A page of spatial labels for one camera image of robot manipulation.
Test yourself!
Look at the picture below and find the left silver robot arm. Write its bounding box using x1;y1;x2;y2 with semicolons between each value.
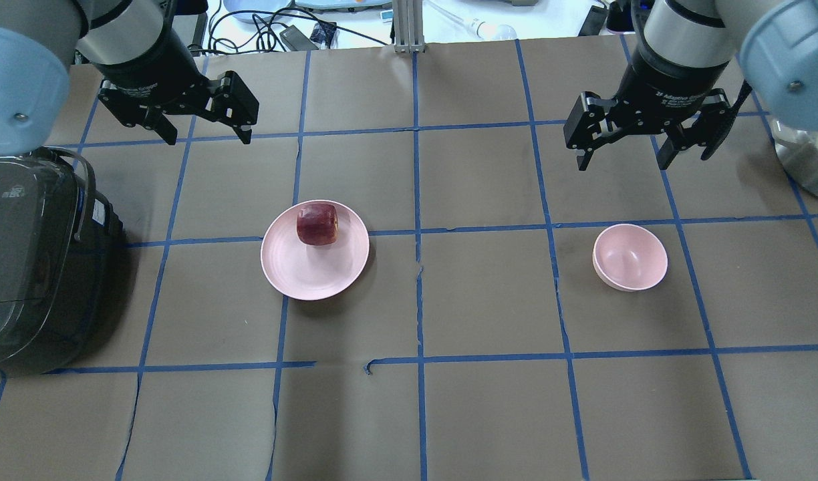
0;1;259;155

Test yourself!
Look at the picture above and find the pink plate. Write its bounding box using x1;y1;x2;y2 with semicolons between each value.
259;200;370;301

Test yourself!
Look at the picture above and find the red apple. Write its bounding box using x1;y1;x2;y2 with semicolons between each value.
296;203;339;247

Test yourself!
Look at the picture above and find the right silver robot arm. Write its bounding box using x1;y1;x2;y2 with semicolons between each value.
563;1;818;171

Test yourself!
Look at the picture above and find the black power adapter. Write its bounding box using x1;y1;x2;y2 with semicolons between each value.
279;25;319;51

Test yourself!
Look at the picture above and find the steel pot with handles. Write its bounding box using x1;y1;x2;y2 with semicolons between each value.
770;118;818;198

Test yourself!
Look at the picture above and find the pink bowl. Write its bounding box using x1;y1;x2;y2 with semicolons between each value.
591;223;669;292

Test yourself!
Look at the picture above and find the dark grey rice cooker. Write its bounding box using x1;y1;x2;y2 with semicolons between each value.
0;147;123;378

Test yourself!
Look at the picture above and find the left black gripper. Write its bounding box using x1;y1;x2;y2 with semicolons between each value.
98;27;260;146

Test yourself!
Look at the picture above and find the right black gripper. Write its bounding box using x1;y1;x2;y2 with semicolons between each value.
563;51;736;171

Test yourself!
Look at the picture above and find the aluminium frame post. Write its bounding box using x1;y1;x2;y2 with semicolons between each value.
391;0;426;53

